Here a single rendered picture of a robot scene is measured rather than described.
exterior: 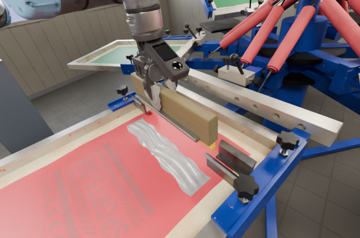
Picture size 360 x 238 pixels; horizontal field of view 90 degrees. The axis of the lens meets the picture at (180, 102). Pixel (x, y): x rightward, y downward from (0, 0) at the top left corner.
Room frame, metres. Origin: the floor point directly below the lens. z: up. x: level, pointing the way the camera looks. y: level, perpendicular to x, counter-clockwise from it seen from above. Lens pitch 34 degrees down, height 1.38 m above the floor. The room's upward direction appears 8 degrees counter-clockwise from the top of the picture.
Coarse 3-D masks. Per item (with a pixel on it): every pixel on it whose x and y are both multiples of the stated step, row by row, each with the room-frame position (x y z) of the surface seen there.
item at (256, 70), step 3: (249, 66) 0.70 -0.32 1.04; (252, 66) 0.69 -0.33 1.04; (246, 69) 0.67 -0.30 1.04; (249, 69) 0.67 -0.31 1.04; (252, 69) 0.67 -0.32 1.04; (255, 69) 0.66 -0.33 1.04; (258, 69) 0.66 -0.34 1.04; (261, 69) 0.66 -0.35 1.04; (255, 72) 0.63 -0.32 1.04; (258, 72) 0.64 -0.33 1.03; (261, 72) 0.66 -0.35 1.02; (255, 75) 0.63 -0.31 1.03; (258, 75) 0.65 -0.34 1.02; (228, 81) 0.60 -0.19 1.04; (237, 84) 0.57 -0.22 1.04; (246, 87) 0.60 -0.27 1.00
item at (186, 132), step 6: (138, 96) 0.51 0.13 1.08; (144, 102) 0.48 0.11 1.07; (150, 102) 0.47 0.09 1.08; (162, 114) 0.40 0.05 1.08; (168, 120) 0.37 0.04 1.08; (174, 120) 0.37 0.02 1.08; (174, 126) 0.35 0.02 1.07; (180, 126) 0.34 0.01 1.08; (186, 132) 0.31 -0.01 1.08; (192, 132) 0.31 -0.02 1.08; (192, 138) 0.29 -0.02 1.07; (198, 138) 0.29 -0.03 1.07
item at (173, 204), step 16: (176, 144) 0.40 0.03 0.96; (192, 144) 0.39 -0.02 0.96; (144, 160) 0.35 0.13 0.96; (144, 176) 0.30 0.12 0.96; (160, 176) 0.29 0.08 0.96; (160, 192) 0.25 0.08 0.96; (176, 192) 0.24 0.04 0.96; (160, 208) 0.21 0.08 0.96; (176, 208) 0.20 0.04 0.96; (192, 208) 0.20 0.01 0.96; (144, 224) 0.18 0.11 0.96; (160, 224) 0.18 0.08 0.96; (176, 224) 0.17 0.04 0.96
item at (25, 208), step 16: (160, 128) 0.48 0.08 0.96; (176, 128) 0.47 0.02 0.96; (96, 144) 0.45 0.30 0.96; (112, 144) 0.44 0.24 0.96; (128, 144) 0.43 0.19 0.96; (64, 160) 0.40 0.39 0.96; (128, 160) 0.36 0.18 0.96; (32, 176) 0.35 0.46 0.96; (0, 192) 0.31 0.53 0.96; (16, 192) 0.31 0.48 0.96; (32, 192) 0.30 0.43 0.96; (0, 208) 0.27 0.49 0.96; (16, 208) 0.26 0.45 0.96; (32, 208) 0.25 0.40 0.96; (0, 224) 0.23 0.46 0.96; (16, 224) 0.22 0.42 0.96; (32, 224) 0.22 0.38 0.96
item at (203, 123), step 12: (156, 84) 0.46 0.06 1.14; (144, 96) 0.50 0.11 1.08; (168, 96) 0.39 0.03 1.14; (180, 96) 0.37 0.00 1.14; (168, 108) 0.39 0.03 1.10; (180, 108) 0.34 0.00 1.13; (192, 108) 0.32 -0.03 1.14; (204, 108) 0.32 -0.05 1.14; (180, 120) 0.35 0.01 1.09; (192, 120) 0.31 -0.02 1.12; (204, 120) 0.28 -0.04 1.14; (216, 120) 0.28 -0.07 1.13; (204, 132) 0.28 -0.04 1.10; (216, 132) 0.28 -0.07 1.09
